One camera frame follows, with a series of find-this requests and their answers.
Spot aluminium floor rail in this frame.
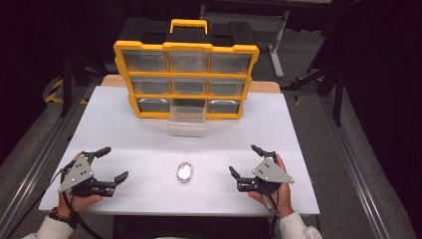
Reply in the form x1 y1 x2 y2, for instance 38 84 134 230
317 95 396 239
0 85 92 235

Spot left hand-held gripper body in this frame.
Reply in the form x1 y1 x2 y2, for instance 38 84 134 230
58 150 117 198

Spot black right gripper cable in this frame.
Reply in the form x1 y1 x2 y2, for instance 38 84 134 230
256 182 282 239

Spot grey metal table stand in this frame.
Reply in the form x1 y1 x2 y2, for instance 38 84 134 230
199 3 291 80

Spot set of closed clear drawers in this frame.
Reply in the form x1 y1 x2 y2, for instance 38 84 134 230
121 50 251 115

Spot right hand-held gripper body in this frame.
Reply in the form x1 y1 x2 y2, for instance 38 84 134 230
236 150 296 195

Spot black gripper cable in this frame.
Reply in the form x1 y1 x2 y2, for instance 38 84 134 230
256 182 282 239
49 168 101 239

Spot small oval silver tin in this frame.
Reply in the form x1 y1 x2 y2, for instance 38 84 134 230
175 161 194 184

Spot yellow black drawer organizer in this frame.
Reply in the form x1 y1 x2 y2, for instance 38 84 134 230
112 17 261 120

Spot person's left hand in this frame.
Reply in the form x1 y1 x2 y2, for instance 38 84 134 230
57 152 104 217

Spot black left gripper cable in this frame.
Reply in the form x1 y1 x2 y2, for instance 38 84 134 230
49 168 101 239

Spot dark beaded bracelet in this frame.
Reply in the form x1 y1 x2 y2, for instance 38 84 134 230
48 206 72 223

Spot clear plastic drawer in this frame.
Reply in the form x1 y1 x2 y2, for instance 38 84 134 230
167 98 207 138

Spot black metal stand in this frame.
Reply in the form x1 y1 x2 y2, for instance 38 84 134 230
282 61 346 127
59 54 107 119

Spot person's right hand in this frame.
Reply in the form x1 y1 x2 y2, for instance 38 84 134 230
247 153 296 219

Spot yellow black hazard tape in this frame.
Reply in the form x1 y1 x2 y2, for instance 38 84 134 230
44 77 90 106

